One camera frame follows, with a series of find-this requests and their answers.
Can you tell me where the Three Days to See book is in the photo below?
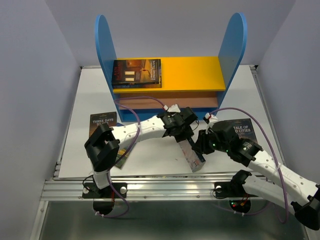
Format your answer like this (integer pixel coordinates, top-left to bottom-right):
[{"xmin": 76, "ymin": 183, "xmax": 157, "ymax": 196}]
[{"xmin": 89, "ymin": 111, "xmax": 117, "ymax": 136}]

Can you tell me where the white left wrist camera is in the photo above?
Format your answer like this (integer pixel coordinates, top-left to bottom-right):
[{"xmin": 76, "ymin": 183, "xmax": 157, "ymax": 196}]
[{"xmin": 162, "ymin": 104, "xmax": 181, "ymax": 113}]

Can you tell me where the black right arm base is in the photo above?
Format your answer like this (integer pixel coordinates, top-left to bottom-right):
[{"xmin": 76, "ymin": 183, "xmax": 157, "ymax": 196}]
[{"xmin": 212, "ymin": 181, "xmax": 252, "ymax": 215}]

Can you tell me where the Tale of Two Cities book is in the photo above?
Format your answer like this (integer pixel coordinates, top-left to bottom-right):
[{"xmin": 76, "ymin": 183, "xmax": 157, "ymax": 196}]
[{"xmin": 227, "ymin": 118, "xmax": 258, "ymax": 143}]

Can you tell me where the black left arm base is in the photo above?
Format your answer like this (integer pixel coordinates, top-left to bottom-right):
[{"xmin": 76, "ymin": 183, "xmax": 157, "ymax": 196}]
[{"xmin": 82, "ymin": 182, "xmax": 121, "ymax": 218}]

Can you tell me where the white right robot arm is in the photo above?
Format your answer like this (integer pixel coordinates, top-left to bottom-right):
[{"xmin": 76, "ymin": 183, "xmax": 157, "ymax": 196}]
[{"xmin": 192, "ymin": 120, "xmax": 320, "ymax": 231}]

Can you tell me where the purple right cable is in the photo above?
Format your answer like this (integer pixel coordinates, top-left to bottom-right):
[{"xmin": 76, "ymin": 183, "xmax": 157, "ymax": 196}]
[{"xmin": 212, "ymin": 107, "xmax": 290, "ymax": 224}]

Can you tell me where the Edward Tulane brown book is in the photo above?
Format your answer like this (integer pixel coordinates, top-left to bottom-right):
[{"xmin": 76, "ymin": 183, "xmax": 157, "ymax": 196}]
[{"xmin": 111, "ymin": 58, "xmax": 162, "ymax": 84}]

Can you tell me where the blue yellow wooden bookshelf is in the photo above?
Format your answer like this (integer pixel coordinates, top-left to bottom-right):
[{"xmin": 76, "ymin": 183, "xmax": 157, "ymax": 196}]
[{"xmin": 94, "ymin": 12, "xmax": 248, "ymax": 122}]

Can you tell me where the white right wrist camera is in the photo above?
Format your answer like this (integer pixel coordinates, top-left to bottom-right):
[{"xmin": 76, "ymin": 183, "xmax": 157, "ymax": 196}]
[{"xmin": 203, "ymin": 112, "xmax": 219, "ymax": 134}]

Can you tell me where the Jane Eyre blue book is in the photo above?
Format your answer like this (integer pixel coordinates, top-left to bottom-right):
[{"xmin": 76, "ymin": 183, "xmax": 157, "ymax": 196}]
[{"xmin": 112, "ymin": 82, "xmax": 162, "ymax": 89}]

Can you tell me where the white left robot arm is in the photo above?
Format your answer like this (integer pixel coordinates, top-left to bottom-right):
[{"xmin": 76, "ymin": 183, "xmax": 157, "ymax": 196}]
[{"xmin": 84, "ymin": 106, "xmax": 198, "ymax": 197}]

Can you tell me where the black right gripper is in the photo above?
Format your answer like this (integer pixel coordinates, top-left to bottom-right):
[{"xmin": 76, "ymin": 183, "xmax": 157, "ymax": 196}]
[{"xmin": 190, "ymin": 127, "xmax": 229, "ymax": 155}]

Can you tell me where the aluminium mounting rail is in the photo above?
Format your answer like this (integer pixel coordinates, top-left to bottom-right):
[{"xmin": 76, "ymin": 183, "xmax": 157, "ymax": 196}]
[{"xmin": 40, "ymin": 172, "xmax": 235, "ymax": 202}]

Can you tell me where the Animal Farm book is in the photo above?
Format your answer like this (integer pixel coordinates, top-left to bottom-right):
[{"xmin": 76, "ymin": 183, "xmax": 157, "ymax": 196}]
[{"xmin": 114, "ymin": 147, "xmax": 132, "ymax": 170}]

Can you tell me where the floral pink cover book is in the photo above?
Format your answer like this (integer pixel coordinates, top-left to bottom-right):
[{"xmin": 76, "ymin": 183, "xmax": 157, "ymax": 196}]
[{"xmin": 178, "ymin": 138, "xmax": 206, "ymax": 173}]

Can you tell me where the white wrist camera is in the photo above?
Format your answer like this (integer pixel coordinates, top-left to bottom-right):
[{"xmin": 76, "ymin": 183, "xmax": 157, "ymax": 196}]
[
  {"xmin": 162, "ymin": 104, "xmax": 181, "ymax": 113},
  {"xmin": 203, "ymin": 112, "xmax": 219, "ymax": 134}
]

